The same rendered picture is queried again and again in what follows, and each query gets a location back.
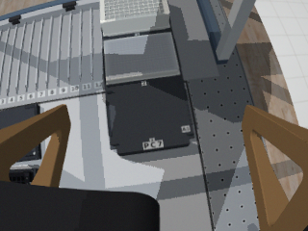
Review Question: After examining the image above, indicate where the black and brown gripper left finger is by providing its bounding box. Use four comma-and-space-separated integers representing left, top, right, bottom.
0, 104, 71, 187

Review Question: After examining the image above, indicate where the black well plate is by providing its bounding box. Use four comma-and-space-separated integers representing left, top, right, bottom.
9, 172, 34, 185

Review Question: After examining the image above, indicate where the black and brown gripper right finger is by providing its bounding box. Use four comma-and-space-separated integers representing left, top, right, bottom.
242, 105, 308, 231

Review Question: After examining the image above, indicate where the white multi-well plate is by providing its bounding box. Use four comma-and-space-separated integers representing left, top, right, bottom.
104, 32, 180, 85

